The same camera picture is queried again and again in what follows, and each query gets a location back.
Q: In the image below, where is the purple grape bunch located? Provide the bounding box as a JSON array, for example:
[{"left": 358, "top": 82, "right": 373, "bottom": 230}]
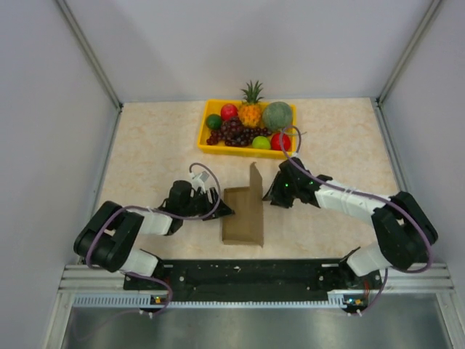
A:
[{"left": 206, "top": 116, "right": 272, "bottom": 148}]

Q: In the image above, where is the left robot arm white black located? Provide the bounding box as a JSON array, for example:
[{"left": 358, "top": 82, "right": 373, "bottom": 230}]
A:
[{"left": 73, "top": 180, "right": 235, "bottom": 289}]

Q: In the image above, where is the light green apple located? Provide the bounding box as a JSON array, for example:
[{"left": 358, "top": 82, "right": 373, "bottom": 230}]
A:
[{"left": 251, "top": 136, "right": 271, "bottom": 150}]

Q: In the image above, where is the left aluminium frame post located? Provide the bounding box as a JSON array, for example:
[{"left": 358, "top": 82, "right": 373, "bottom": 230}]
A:
[{"left": 53, "top": 0, "right": 123, "bottom": 111}]

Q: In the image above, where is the aluminium frame post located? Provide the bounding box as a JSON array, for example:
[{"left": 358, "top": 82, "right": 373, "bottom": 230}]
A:
[
  {"left": 53, "top": 0, "right": 123, "bottom": 111},
  {"left": 376, "top": 0, "right": 445, "bottom": 108}
]

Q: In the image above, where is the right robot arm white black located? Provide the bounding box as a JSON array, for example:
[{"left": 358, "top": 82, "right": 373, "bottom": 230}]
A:
[{"left": 263, "top": 157, "right": 438, "bottom": 288}]

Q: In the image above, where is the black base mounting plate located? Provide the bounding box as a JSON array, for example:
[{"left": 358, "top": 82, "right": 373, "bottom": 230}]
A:
[{"left": 124, "top": 259, "right": 381, "bottom": 302}]

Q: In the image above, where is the green netted melon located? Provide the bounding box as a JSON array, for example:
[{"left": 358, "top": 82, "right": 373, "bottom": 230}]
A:
[{"left": 262, "top": 101, "right": 293, "bottom": 132}]

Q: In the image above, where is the right aluminium frame post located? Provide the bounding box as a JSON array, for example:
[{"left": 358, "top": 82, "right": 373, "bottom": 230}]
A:
[{"left": 376, "top": 0, "right": 445, "bottom": 108}]

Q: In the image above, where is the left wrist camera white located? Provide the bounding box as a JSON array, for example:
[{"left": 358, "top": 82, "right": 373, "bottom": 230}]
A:
[{"left": 190, "top": 170, "right": 210, "bottom": 192}]

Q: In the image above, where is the white cable duct strip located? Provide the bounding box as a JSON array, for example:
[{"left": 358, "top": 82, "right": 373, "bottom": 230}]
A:
[{"left": 73, "top": 292, "right": 355, "bottom": 309}]

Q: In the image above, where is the red tomato fruit front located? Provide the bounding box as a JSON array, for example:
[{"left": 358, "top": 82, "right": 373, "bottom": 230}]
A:
[{"left": 270, "top": 132, "right": 291, "bottom": 151}]

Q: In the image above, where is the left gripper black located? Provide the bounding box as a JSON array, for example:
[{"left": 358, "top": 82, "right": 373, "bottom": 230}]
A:
[{"left": 181, "top": 187, "right": 235, "bottom": 220}]

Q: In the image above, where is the pineapple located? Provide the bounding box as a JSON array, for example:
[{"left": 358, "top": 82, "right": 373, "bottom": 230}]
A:
[{"left": 238, "top": 81, "right": 263, "bottom": 127}]

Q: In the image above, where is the red apple at back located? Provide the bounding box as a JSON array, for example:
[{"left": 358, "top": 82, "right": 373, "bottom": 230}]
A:
[{"left": 220, "top": 103, "right": 238, "bottom": 121}]

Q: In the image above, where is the dark green lime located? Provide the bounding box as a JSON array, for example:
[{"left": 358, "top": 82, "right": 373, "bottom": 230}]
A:
[{"left": 206, "top": 113, "right": 223, "bottom": 130}]

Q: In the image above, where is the brown cardboard box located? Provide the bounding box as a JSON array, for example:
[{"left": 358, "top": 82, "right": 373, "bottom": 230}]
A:
[{"left": 222, "top": 162, "right": 264, "bottom": 247}]

